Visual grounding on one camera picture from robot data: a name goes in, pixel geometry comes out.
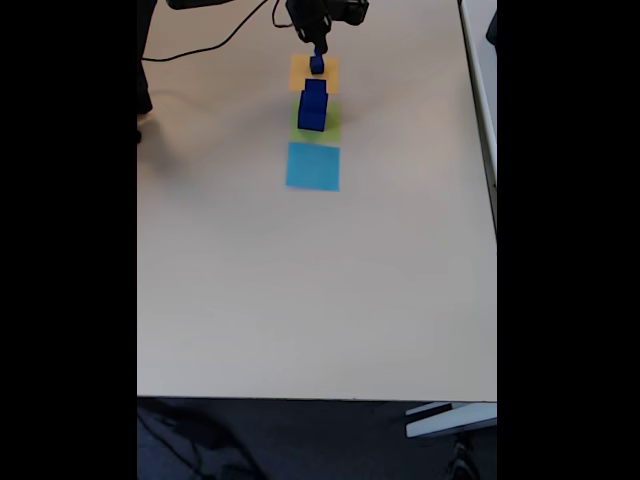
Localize green paper square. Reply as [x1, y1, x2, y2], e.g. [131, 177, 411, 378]
[290, 99, 344, 144]

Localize light blue paper square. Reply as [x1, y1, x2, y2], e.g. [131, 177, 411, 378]
[284, 140, 342, 193]

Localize orange paper square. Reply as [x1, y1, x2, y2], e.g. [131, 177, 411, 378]
[288, 53, 341, 96]

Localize large blue cube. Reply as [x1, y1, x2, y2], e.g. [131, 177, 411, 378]
[297, 94, 330, 133]

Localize white neighbouring desk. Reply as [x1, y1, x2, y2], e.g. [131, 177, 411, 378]
[458, 0, 498, 244]

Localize medium blue cube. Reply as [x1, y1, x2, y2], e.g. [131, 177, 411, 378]
[301, 78, 330, 110]

